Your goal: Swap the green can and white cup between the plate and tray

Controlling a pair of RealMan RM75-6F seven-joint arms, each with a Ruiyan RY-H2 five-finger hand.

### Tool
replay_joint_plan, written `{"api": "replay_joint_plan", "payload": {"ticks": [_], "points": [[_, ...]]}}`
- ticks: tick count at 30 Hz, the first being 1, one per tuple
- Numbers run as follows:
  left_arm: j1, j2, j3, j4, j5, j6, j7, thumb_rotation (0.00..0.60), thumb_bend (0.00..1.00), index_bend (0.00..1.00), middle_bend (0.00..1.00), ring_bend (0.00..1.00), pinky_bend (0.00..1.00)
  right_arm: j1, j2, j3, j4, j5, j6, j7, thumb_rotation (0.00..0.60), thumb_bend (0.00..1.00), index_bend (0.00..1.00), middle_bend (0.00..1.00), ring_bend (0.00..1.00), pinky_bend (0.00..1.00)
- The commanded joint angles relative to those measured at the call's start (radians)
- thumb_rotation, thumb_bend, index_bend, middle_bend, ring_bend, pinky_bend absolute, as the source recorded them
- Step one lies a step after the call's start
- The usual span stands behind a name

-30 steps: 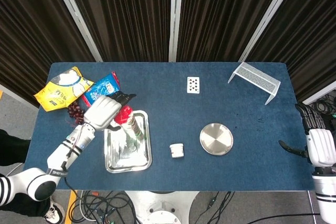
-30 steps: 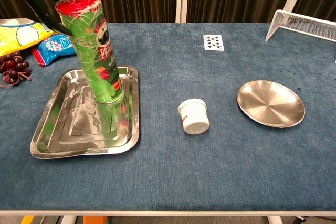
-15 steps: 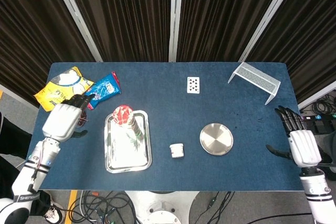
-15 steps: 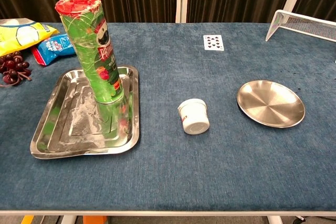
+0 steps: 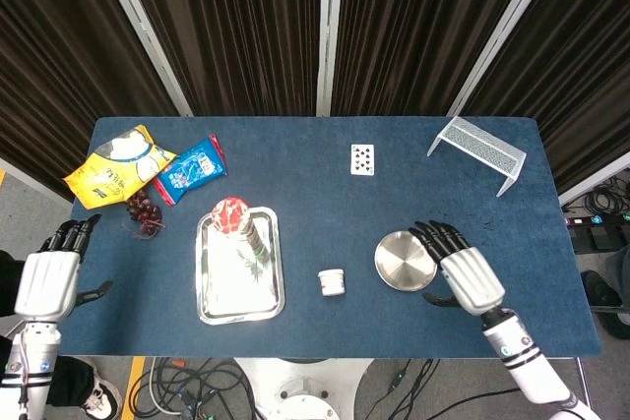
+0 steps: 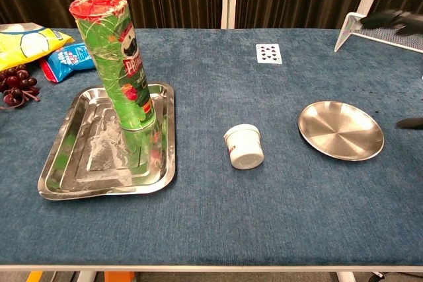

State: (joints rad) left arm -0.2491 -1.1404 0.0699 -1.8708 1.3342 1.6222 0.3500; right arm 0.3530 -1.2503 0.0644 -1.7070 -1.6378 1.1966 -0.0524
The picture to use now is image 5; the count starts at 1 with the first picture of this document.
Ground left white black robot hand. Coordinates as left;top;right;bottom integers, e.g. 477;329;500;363
14;212;114;319

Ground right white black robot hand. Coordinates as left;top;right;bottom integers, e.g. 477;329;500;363
408;219;507;317

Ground small white cup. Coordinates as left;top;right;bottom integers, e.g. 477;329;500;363
317;268;347;298

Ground red-capped green bottle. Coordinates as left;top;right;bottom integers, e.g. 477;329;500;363
210;196;275;265

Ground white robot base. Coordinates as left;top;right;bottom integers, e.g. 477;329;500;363
234;357;371;420

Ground round steel plate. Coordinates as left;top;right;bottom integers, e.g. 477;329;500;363
373;229;439;292

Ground person in black clothes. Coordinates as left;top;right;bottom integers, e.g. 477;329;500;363
0;250;95;409

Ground dark red grape bunch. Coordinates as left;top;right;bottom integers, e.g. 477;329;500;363
122;189;167;240

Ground white black sneaker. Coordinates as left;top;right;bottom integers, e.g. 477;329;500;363
81;373;123;419

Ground yellow snack bag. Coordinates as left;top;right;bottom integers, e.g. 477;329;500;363
63;123;177;210

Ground white mesh metal shelf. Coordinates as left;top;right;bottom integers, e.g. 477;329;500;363
426;115;528;199

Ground black power strip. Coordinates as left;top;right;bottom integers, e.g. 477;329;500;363
564;211;630;225

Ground grey trouser leg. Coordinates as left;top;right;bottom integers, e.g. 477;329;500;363
602;245;630;340

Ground playing card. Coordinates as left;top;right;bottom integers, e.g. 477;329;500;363
349;143;376;177

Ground blue snack bag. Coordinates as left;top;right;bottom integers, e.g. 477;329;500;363
152;133;229;208

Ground rectangular steel tray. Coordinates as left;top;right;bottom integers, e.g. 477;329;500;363
195;206;287;327

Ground dark brown pleated curtain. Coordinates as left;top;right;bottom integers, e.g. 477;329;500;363
330;0;545;117
0;0;181;200
462;0;630;195
115;0;324;117

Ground white partition base rail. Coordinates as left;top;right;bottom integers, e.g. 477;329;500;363
558;150;630;207
0;156;75;208

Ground black cable with inline box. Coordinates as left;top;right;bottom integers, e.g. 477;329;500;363
361;358;442;420

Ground coiled black cables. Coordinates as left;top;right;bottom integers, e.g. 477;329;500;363
583;178;630;215

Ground tangled floor cable bundle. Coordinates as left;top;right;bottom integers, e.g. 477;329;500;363
128;357;260;420

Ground white partition frame post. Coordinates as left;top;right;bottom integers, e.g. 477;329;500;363
91;0;194;118
446;0;567;118
315;0;345;118

